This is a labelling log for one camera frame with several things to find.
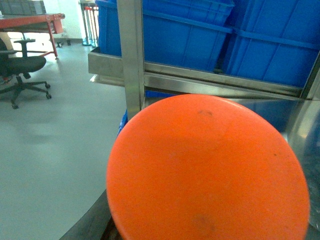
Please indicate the orange cylindrical capacitor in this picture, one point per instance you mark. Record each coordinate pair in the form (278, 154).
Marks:
(201, 167)

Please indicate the stainless steel shelf rack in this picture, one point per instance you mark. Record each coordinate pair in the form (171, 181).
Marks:
(137, 76)

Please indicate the blue plastic crate left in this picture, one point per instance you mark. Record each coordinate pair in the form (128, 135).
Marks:
(168, 39)

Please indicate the blue plastic crate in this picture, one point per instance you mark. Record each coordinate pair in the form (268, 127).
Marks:
(168, 39)
(274, 41)

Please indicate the blue plastic crate right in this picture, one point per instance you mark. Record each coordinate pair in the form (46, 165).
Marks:
(274, 41)

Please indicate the black office chair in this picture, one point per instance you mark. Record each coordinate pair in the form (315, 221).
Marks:
(17, 66)

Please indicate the red metal frame table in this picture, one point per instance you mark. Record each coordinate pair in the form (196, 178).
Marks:
(43, 23)

